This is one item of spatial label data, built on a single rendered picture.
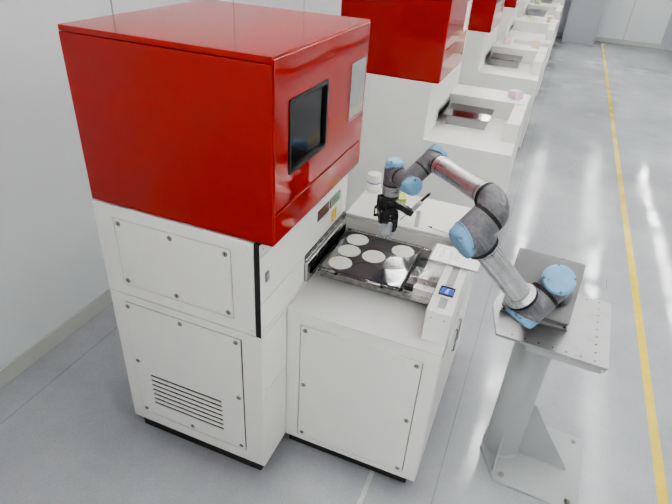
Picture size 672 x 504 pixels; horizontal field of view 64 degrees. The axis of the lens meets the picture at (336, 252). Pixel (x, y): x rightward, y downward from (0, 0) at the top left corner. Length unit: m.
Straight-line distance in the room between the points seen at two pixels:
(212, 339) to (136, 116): 0.87
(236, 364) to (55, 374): 1.36
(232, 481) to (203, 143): 1.54
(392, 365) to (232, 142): 1.03
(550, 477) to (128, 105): 2.36
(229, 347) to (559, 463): 1.64
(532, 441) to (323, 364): 1.11
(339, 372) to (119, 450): 1.14
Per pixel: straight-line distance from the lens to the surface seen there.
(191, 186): 1.81
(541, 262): 2.31
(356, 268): 2.24
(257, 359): 2.08
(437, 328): 2.01
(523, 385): 2.50
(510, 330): 2.21
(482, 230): 1.79
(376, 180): 2.71
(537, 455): 2.87
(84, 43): 1.91
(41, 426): 3.03
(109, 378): 3.15
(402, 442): 2.38
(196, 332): 2.17
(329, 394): 2.33
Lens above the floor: 2.14
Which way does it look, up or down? 32 degrees down
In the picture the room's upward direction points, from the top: 4 degrees clockwise
